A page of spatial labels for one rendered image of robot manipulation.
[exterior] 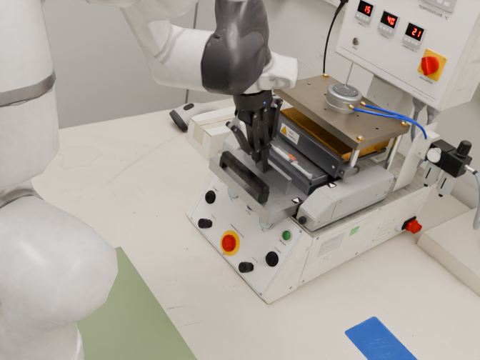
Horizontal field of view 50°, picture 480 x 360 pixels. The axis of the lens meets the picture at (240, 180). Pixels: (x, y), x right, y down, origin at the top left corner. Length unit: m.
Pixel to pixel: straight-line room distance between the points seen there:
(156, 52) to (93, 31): 1.72
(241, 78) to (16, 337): 0.47
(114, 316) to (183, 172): 0.63
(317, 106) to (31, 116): 0.79
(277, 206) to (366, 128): 0.26
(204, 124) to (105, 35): 1.13
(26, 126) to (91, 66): 2.12
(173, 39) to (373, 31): 0.60
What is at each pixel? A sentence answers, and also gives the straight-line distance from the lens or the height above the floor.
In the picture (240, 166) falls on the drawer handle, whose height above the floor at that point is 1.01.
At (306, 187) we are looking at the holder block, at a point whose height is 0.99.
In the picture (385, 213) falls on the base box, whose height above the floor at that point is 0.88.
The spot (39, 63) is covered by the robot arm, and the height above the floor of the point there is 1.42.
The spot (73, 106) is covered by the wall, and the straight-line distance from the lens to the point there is 2.67.
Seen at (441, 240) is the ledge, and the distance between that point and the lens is 1.45.
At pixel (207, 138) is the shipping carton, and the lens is 1.52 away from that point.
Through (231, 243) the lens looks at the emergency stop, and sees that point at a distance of 1.21.
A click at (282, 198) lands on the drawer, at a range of 1.09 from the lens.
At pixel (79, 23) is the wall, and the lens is 2.50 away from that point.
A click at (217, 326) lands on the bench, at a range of 1.11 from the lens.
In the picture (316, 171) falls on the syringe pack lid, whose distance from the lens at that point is 1.14.
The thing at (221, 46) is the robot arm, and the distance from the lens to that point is 0.81.
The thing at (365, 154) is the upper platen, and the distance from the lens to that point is 1.20.
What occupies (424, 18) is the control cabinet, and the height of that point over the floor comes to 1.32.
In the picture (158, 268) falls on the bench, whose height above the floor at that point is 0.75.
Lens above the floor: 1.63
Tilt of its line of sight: 36 degrees down
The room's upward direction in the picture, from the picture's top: 11 degrees clockwise
